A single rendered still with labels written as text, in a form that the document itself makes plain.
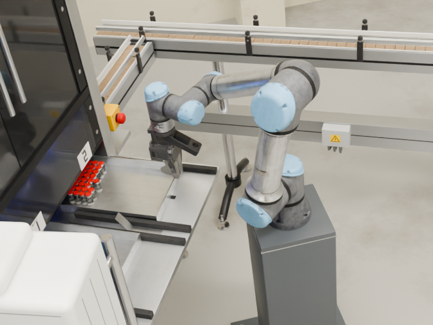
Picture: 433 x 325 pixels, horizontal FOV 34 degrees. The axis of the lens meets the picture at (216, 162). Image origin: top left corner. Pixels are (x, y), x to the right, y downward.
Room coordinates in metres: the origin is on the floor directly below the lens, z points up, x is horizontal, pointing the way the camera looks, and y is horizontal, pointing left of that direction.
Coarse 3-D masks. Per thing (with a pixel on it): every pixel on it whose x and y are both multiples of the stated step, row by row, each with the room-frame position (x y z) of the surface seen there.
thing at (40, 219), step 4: (40, 212) 1.60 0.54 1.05; (40, 216) 1.59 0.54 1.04; (36, 220) 1.57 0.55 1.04; (40, 220) 1.59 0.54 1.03; (32, 224) 1.55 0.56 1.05; (36, 224) 1.56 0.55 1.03; (40, 224) 1.58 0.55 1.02; (44, 224) 1.60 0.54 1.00; (32, 228) 1.55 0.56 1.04; (36, 228) 1.56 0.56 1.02; (40, 228) 1.57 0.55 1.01
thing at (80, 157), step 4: (88, 144) 1.91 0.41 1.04; (84, 148) 1.89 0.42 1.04; (88, 148) 1.91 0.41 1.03; (84, 152) 1.88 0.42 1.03; (88, 152) 1.90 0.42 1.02; (80, 156) 1.85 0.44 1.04; (88, 156) 1.89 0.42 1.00; (80, 160) 1.85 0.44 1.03; (88, 160) 1.89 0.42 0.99; (80, 164) 1.84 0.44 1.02; (84, 164) 1.86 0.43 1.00
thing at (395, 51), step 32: (128, 32) 2.85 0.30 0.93; (160, 32) 2.76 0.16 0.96; (192, 32) 2.70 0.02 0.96; (224, 32) 2.65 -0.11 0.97; (256, 32) 2.68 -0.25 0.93; (288, 32) 2.64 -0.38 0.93; (320, 32) 2.56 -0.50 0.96; (352, 32) 2.51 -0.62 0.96; (384, 32) 2.46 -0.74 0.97; (320, 64) 2.47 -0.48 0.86; (352, 64) 2.42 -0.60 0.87; (384, 64) 2.38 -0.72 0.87; (416, 64) 2.33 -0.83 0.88
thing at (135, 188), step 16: (96, 160) 2.01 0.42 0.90; (112, 160) 1.99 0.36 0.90; (128, 160) 1.96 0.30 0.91; (144, 160) 1.94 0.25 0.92; (112, 176) 1.92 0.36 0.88; (128, 176) 1.91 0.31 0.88; (144, 176) 1.90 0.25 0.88; (160, 176) 1.88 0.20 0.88; (96, 192) 1.85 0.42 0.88; (112, 192) 1.84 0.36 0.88; (128, 192) 1.82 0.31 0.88; (144, 192) 1.81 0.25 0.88; (160, 192) 1.80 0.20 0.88; (64, 208) 1.77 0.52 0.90; (80, 208) 1.75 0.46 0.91; (96, 208) 1.73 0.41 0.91; (112, 208) 1.75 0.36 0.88; (128, 208) 1.74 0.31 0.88; (144, 208) 1.73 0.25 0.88; (160, 208) 1.69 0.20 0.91
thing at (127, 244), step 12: (48, 228) 1.70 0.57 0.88; (60, 228) 1.69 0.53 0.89; (72, 228) 1.67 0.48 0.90; (84, 228) 1.65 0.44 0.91; (96, 228) 1.64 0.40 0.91; (120, 240) 1.60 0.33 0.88; (132, 240) 1.59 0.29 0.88; (120, 252) 1.55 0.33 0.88; (132, 252) 1.52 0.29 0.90; (120, 264) 1.50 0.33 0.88
